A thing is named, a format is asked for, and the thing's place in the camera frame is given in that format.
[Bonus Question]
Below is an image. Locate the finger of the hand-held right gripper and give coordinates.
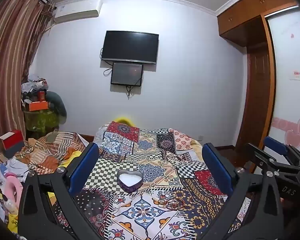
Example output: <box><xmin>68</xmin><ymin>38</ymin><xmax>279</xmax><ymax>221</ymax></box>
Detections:
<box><xmin>244</xmin><ymin>142</ymin><xmax>300</xmax><ymax>178</ymax></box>
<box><xmin>263</xmin><ymin>136</ymin><xmax>300</xmax><ymax>167</ymax></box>

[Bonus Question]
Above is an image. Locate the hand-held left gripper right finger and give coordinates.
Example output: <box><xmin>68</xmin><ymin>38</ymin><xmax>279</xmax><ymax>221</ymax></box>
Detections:
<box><xmin>195</xmin><ymin>142</ymin><xmax>285</xmax><ymax>240</ymax></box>

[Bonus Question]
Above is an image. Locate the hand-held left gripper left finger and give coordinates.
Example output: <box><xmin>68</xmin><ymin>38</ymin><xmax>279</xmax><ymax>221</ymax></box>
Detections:
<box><xmin>17</xmin><ymin>142</ymin><xmax>108</xmax><ymax>240</ymax></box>

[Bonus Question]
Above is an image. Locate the purple heart-shaped tin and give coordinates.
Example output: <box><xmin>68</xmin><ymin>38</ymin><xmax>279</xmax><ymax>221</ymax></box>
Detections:
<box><xmin>117</xmin><ymin>169</ymin><xmax>144</xmax><ymax>193</ymax></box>

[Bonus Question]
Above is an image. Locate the red string bracelet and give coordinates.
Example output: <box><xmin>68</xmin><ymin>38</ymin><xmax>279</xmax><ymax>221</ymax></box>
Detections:
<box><xmin>157</xmin><ymin>197</ymin><xmax>188</xmax><ymax>211</ymax></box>

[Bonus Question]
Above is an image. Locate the beige bed sheet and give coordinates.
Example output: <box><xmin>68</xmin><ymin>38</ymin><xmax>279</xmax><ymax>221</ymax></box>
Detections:
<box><xmin>189</xmin><ymin>140</ymin><xmax>203</xmax><ymax>161</ymax></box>

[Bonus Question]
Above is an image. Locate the orange striped cloth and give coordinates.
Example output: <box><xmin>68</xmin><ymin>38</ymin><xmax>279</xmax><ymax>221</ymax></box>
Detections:
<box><xmin>21</xmin><ymin>129</ymin><xmax>92</xmax><ymax>176</ymax></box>

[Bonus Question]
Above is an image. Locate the wooden door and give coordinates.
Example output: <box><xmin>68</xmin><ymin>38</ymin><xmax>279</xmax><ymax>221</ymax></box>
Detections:
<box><xmin>236</xmin><ymin>46</ymin><xmax>271</xmax><ymax>151</ymax></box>

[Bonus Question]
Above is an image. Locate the white sliding door with hearts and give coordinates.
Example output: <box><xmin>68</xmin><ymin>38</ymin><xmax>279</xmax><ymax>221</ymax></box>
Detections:
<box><xmin>264</xmin><ymin>5</ymin><xmax>300</xmax><ymax>155</ymax></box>

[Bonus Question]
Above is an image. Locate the yellow object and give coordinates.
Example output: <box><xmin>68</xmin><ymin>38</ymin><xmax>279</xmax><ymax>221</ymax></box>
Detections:
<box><xmin>112</xmin><ymin>115</ymin><xmax>136</xmax><ymax>127</ymax></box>

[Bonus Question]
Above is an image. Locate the patchwork printed blanket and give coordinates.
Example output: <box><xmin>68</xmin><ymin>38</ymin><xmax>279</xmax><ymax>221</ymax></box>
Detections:
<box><xmin>50</xmin><ymin>121</ymin><xmax>253</xmax><ymax>240</ymax></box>

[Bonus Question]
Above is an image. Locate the dark green cushion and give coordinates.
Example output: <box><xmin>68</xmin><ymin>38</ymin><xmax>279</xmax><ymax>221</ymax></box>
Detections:
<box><xmin>46</xmin><ymin>91</ymin><xmax>67</xmax><ymax>126</ymax></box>

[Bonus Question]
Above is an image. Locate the pink soft toy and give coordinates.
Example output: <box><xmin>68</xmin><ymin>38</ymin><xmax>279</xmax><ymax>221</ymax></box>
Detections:
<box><xmin>3</xmin><ymin>172</ymin><xmax>24</xmax><ymax>207</ymax></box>

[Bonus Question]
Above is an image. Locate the red box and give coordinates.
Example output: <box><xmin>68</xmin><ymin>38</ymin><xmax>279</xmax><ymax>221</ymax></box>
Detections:
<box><xmin>0</xmin><ymin>129</ymin><xmax>24</xmax><ymax>152</ymax></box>

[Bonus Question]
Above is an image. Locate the orange box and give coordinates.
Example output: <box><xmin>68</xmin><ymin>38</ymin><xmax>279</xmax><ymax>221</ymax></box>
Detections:
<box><xmin>27</xmin><ymin>101</ymin><xmax>49</xmax><ymax>111</ymax></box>

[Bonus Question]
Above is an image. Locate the pile of clothes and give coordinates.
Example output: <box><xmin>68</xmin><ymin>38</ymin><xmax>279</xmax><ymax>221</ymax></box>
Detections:
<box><xmin>21</xmin><ymin>74</ymin><xmax>49</xmax><ymax>98</ymax></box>

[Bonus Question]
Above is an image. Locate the wooden wardrobe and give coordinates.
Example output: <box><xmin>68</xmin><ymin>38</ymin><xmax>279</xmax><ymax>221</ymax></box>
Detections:
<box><xmin>216</xmin><ymin>0</ymin><xmax>300</xmax><ymax>150</ymax></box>

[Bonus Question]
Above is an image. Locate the brown striped curtain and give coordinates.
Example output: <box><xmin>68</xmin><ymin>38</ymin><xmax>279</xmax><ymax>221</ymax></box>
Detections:
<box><xmin>0</xmin><ymin>0</ymin><xmax>56</xmax><ymax>170</ymax></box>

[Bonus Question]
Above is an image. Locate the white air conditioner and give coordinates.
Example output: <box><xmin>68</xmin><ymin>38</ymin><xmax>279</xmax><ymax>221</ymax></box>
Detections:
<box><xmin>54</xmin><ymin>0</ymin><xmax>102</xmax><ymax>24</ymax></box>

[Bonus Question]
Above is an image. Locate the black monitor cable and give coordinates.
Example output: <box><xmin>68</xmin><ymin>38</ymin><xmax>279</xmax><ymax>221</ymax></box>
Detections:
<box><xmin>125</xmin><ymin>85</ymin><xmax>136</xmax><ymax>99</ymax></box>

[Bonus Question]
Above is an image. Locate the small black wall monitor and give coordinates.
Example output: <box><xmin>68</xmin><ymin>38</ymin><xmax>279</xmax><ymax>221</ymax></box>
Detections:
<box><xmin>110</xmin><ymin>62</ymin><xmax>144</xmax><ymax>87</ymax></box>

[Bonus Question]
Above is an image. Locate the black wall television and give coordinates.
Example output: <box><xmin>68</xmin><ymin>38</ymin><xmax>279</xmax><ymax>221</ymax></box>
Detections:
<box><xmin>101</xmin><ymin>31</ymin><xmax>159</xmax><ymax>65</ymax></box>

